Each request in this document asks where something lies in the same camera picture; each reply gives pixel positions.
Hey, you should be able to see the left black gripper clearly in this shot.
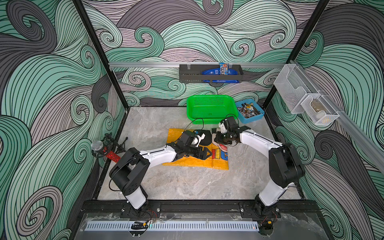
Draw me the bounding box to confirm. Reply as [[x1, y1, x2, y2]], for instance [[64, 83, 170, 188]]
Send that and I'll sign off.
[[183, 145, 213, 161]]

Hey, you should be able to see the yellow printed pillowcase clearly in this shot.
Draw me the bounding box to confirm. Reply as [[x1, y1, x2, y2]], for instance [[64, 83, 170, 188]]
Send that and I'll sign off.
[[163, 130, 229, 171]]

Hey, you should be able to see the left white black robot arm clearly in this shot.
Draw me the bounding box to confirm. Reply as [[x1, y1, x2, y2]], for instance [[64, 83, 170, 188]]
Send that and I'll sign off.
[[109, 130, 212, 210]]

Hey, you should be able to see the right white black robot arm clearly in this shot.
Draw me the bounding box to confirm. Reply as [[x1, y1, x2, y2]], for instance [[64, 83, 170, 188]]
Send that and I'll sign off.
[[215, 124, 305, 207]]

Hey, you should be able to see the blue bin of small parts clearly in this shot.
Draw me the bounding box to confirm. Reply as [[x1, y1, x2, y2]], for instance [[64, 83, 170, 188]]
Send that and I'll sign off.
[[235, 99, 265, 124]]

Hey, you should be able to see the green plastic basket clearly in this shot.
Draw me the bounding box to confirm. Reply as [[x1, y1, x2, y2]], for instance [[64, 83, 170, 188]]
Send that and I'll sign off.
[[187, 95, 239, 125]]

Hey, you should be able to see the blue snack packet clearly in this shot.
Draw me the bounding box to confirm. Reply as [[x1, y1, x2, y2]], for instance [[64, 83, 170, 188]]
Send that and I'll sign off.
[[202, 63, 239, 84]]

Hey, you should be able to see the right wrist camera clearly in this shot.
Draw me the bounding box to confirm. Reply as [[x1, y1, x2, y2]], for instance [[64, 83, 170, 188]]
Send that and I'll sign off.
[[219, 116, 239, 134]]

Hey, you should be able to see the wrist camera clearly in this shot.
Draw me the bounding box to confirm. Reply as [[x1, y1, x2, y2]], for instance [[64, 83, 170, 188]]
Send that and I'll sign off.
[[219, 116, 239, 134], [192, 133, 206, 148]]

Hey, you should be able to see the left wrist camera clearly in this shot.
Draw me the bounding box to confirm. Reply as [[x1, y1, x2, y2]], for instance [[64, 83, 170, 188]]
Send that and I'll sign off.
[[192, 133, 206, 148]]

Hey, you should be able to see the black wall shelf tray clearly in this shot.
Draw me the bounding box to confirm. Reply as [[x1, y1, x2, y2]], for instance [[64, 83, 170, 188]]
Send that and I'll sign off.
[[179, 63, 244, 84]]

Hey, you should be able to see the large clear wall bin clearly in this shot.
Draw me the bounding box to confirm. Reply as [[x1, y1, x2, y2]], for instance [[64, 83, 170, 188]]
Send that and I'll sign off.
[[274, 64, 310, 114]]

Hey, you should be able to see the white slotted cable duct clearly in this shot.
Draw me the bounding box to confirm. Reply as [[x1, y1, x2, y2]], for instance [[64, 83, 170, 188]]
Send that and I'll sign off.
[[85, 220, 260, 232]]

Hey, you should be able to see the small clear wall bin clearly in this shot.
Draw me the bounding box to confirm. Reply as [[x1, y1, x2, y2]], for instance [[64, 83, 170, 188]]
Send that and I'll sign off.
[[301, 94, 340, 127]]

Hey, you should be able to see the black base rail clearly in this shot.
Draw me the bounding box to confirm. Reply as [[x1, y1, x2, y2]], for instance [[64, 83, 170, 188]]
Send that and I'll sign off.
[[80, 200, 320, 220]]

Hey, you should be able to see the back aluminium rail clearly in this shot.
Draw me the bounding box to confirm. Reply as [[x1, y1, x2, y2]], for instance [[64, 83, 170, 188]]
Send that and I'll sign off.
[[109, 61, 285, 69]]

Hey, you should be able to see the aluminium rail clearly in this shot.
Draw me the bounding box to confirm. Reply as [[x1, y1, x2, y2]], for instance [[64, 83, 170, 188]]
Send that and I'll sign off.
[[109, 61, 285, 69], [290, 60, 384, 173]]

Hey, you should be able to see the right aluminium rail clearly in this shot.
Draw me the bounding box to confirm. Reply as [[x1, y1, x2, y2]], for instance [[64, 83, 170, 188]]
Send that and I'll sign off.
[[290, 60, 384, 173]]

